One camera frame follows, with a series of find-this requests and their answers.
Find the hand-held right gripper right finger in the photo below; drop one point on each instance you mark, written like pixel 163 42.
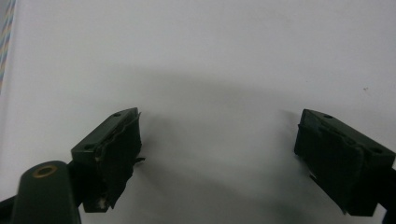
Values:
pixel 339 161

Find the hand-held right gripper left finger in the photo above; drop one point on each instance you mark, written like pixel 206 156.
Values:
pixel 115 149

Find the striped coloured sheet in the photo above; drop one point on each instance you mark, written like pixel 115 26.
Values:
pixel 5 40

